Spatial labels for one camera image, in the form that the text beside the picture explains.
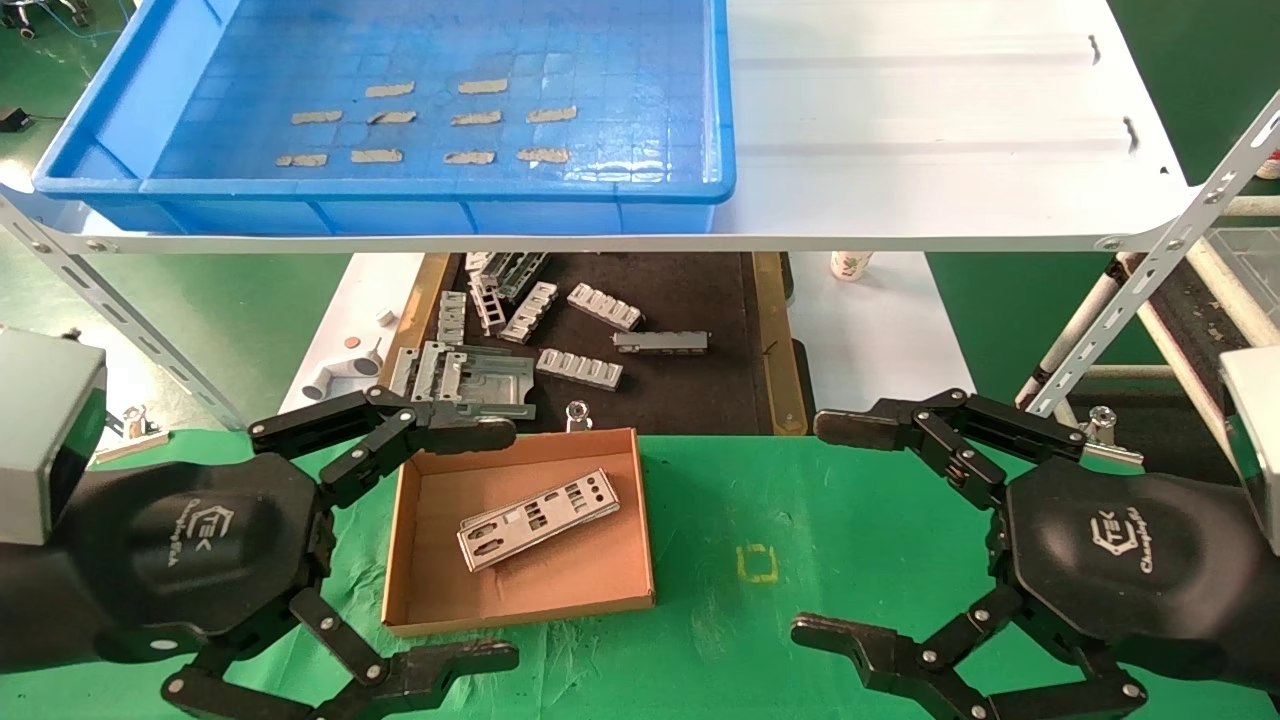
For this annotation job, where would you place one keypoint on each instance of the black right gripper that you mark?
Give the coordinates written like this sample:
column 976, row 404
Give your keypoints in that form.
column 1120, row 560

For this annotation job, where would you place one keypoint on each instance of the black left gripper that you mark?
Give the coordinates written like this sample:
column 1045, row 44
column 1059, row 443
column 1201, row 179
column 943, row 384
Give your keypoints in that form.
column 190, row 540

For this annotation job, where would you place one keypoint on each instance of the shallow cardboard box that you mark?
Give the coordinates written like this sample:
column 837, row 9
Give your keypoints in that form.
column 560, row 590

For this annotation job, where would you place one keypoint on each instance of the black wooden framed tray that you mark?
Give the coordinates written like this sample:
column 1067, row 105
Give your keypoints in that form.
column 690, row 400

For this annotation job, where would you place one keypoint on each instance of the clear plastic box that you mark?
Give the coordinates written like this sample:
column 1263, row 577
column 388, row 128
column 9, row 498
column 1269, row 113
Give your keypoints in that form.
column 1255, row 265

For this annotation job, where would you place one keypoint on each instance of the blue plastic tray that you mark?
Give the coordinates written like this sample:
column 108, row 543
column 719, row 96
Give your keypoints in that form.
column 620, row 60

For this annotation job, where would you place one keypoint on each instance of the green table cloth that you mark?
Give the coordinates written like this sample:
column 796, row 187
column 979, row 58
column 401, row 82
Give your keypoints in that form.
column 720, row 500

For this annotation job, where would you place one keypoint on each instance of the large flat grey metal plate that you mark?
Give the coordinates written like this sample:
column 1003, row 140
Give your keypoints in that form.
column 500, row 380

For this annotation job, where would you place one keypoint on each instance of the narrow grey metal strip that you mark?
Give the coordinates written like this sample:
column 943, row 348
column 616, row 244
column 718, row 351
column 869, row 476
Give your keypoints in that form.
column 430, row 368
column 402, row 370

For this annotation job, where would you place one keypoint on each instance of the silver binder clip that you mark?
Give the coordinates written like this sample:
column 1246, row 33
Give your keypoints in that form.
column 578, row 418
column 140, row 445
column 1110, row 452

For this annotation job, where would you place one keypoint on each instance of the white pipe fitting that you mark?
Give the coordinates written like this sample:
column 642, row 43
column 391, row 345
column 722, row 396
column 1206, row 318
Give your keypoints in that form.
column 345, row 368

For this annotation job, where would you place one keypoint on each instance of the grey finned metal part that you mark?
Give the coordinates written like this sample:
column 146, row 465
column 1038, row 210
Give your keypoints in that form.
column 579, row 369
column 604, row 307
column 528, row 312

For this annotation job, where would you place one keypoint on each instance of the grey slotted metal strip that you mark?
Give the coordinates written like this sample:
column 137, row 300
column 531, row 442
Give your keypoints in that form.
column 452, row 318

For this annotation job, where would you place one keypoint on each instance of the ladder shaped metal part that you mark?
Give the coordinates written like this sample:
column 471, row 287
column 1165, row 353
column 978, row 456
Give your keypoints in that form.
column 487, row 303

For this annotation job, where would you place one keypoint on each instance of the paper cup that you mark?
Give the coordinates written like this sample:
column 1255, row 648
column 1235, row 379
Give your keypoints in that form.
column 850, row 266

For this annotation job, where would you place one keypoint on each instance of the small grey metal piece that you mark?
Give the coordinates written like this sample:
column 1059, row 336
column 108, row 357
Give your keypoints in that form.
column 476, row 261

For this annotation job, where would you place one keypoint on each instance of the grey metal bar part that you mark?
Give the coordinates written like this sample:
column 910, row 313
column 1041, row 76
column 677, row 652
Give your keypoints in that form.
column 660, row 342

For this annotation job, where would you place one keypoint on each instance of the white pipe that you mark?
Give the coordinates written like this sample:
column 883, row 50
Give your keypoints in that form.
column 1250, row 206
column 1095, row 305

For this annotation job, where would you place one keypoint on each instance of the black belt conveyor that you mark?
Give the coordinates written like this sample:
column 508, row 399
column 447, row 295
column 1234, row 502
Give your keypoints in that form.
column 1190, row 320

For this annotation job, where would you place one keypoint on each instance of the grey perforated shelf strut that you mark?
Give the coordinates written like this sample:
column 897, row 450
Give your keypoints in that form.
column 120, row 310
column 1150, row 265

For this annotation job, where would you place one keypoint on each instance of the white shelf board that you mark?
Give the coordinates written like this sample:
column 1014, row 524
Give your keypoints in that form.
column 900, row 150

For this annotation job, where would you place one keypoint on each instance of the grey tape strip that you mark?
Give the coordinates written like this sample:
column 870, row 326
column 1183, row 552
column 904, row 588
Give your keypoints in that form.
column 552, row 114
column 544, row 155
column 483, row 86
column 393, row 117
column 302, row 160
column 390, row 89
column 470, row 157
column 377, row 156
column 317, row 117
column 477, row 118

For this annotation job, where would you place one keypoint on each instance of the red and white object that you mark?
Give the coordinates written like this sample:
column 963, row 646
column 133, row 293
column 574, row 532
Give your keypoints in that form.
column 1270, row 166

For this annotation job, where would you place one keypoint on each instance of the black power adapter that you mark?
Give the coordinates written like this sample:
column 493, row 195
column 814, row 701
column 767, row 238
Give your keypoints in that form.
column 12, row 120

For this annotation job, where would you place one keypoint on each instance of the wheeled chair base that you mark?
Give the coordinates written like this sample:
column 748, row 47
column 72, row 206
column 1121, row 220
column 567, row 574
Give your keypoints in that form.
column 22, row 28

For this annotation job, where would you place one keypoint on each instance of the dark metal bracket part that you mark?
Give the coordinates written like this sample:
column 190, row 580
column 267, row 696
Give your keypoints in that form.
column 515, row 272

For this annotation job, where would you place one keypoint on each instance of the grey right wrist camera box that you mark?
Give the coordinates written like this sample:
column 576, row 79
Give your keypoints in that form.
column 1255, row 440

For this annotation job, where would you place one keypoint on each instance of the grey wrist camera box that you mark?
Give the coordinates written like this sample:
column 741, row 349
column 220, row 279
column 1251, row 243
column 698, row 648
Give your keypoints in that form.
column 45, row 430
column 1255, row 440

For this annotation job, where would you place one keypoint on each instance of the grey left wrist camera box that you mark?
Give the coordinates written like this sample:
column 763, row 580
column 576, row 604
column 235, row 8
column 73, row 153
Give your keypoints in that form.
column 45, row 430

